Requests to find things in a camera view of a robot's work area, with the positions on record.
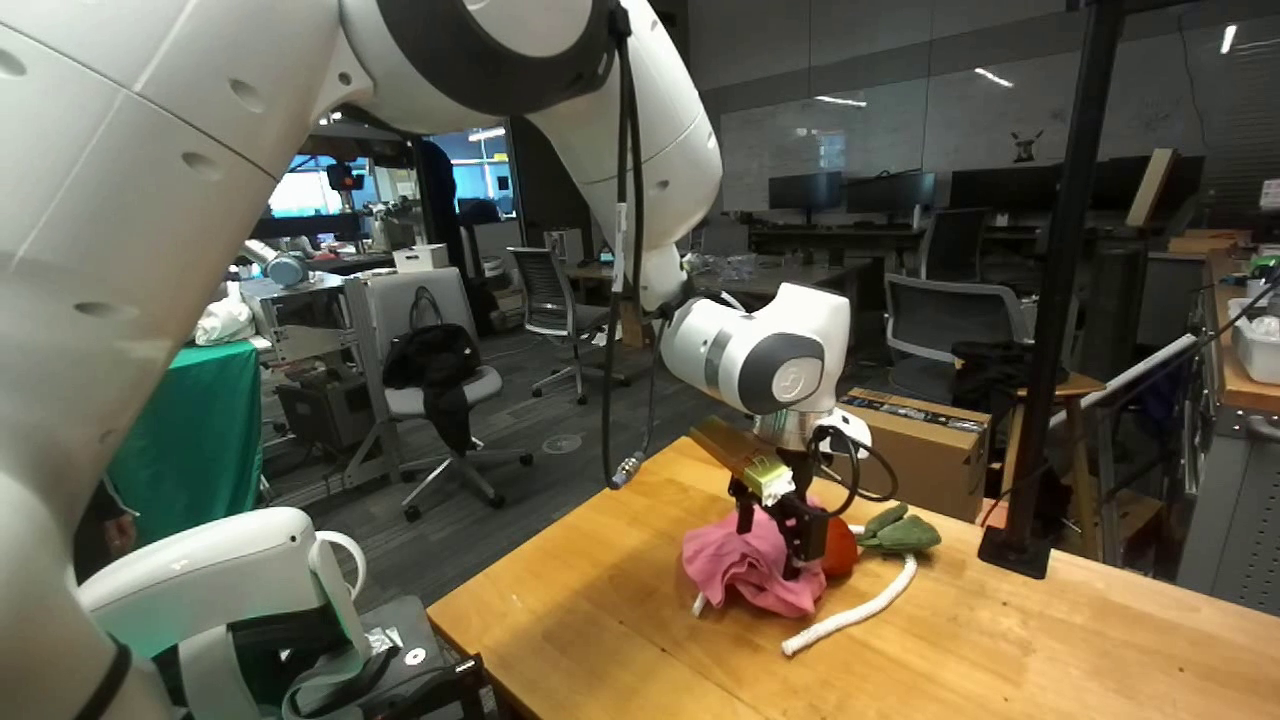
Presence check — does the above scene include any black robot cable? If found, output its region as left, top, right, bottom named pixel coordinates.
left=594, top=0, right=902, bottom=525

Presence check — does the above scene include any green plush leaf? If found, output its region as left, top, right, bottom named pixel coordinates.
left=856, top=499, right=943, bottom=559

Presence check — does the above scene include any green table cloth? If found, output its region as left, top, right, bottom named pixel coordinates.
left=102, top=335, right=268, bottom=546

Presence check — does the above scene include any wooden workbench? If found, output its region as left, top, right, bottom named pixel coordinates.
left=1204, top=231, right=1280, bottom=418

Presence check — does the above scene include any white desk cabinet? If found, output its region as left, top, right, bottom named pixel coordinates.
left=335, top=263, right=475, bottom=404

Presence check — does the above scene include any black computer monitor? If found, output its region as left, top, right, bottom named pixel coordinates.
left=764, top=168, right=856, bottom=220
left=851, top=163, right=952, bottom=226

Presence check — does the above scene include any pink cloth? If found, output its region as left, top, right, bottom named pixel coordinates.
left=677, top=499, right=832, bottom=623

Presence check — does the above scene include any silver metal pole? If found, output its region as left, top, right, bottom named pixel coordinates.
left=1077, top=327, right=1204, bottom=418

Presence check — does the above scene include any white rope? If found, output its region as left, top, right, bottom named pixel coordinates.
left=774, top=551, right=925, bottom=660

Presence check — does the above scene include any white plastic tray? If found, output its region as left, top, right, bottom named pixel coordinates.
left=1230, top=311, right=1280, bottom=392

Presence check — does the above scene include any black vertical post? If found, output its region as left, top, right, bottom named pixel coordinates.
left=976, top=0, right=1129, bottom=580

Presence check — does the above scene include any cardboard box with black tape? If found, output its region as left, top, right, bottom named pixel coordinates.
left=837, top=385, right=995, bottom=525

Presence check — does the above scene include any grey mesh office chair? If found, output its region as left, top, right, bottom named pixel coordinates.
left=503, top=245, right=622, bottom=404

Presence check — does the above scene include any wooden stool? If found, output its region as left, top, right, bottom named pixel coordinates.
left=1023, top=368, right=1113, bottom=551

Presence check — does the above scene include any black office chair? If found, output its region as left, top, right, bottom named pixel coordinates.
left=378, top=317, right=535, bottom=525

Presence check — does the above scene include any grey padded office chair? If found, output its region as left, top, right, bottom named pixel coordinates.
left=882, top=273, right=1037, bottom=373

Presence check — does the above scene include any black jacket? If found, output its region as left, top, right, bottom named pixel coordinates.
left=378, top=322, right=486, bottom=458

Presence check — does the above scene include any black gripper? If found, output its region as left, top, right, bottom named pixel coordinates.
left=724, top=452, right=832, bottom=580

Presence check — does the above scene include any leaning wooden plank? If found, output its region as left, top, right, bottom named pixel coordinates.
left=1122, top=145, right=1179, bottom=231

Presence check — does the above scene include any black control box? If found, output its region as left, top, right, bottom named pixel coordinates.
left=272, top=594, right=497, bottom=720

